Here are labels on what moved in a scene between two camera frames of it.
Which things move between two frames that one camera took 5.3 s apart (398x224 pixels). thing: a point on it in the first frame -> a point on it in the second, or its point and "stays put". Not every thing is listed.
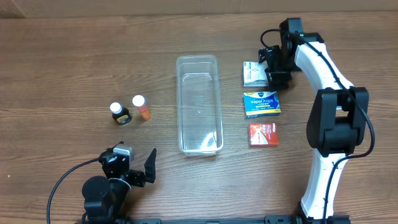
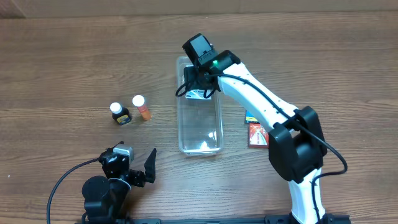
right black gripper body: [277, 72] -> [191, 78]
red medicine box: [262, 135] stays put
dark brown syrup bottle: [120, 114] stays put
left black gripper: [137, 177] stays put
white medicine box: [254, 74] -> [198, 94]
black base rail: [270, 219] stays put
